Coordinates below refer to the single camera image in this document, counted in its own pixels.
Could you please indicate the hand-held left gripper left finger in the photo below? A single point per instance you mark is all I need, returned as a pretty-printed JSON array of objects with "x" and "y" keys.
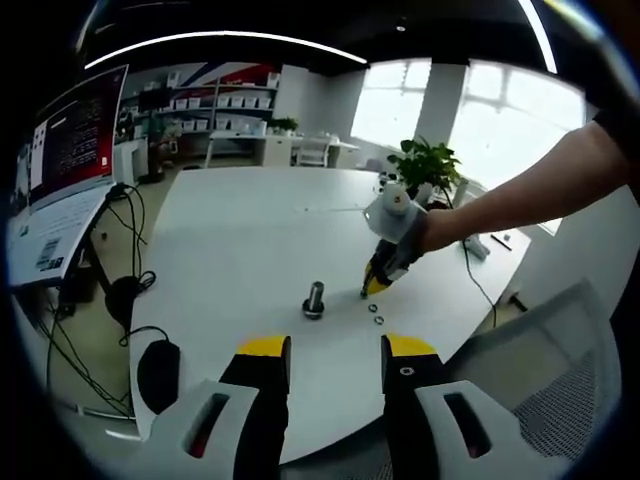
[{"x": 210, "y": 425}]

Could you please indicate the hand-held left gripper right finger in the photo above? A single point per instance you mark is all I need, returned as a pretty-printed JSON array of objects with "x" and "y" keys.
[{"x": 450, "y": 430}]

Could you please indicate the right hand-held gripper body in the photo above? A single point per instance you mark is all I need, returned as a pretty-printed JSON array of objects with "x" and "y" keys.
[{"x": 392, "y": 217}]

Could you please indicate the person's right hand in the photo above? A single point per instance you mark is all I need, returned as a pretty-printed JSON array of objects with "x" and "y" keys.
[{"x": 445, "y": 230}]

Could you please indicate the large potted plant white pot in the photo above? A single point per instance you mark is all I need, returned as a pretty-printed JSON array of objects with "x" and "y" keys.
[{"x": 425, "y": 162}]

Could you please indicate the grey handheld controller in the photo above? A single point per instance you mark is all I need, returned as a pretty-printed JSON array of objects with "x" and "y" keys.
[{"x": 479, "y": 249}]

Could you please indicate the black computer mouse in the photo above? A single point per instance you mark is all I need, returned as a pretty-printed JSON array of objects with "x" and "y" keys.
[{"x": 157, "y": 375}]

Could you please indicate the thick steel bolt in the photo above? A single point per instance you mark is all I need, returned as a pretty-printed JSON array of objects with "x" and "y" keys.
[{"x": 316, "y": 295}]

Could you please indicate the white slatted chair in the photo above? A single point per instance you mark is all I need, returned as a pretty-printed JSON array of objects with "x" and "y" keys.
[{"x": 314, "y": 152}]

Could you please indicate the white mesh office chair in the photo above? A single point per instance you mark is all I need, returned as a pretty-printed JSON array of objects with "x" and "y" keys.
[{"x": 550, "y": 350}]

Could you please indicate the white background desk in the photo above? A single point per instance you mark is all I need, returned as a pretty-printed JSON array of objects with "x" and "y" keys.
[{"x": 275, "y": 150}]

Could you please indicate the small potted plant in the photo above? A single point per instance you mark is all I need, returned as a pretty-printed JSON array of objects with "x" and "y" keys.
[{"x": 285, "y": 125}]

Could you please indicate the large window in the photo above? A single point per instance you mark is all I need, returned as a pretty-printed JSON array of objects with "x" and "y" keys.
[{"x": 500, "y": 115}]

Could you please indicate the black round device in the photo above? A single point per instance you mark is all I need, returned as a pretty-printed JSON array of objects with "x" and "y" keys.
[{"x": 120, "y": 300}]

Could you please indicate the white shelf with storage bins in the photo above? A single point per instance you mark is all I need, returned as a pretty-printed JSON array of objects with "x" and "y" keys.
[{"x": 225, "y": 102}]

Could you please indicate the curved ceiling light strip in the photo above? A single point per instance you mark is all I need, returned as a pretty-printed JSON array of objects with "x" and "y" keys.
[
  {"x": 541, "y": 35},
  {"x": 225, "y": 33}
]

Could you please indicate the person's black sleeve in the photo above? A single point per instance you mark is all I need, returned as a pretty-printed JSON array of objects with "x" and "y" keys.
[{"x": 617, "y": 130}]

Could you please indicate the black monitor on stand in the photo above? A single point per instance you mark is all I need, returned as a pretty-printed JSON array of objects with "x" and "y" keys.
[{"x": 155, "y": 100}]

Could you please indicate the white cabinet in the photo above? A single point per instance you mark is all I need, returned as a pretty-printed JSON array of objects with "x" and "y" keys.
[{"x": 127, "y": 162}]

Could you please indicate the red-screen monitor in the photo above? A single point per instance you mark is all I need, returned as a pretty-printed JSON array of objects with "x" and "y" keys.
[{"x": 80, "y": 130}]

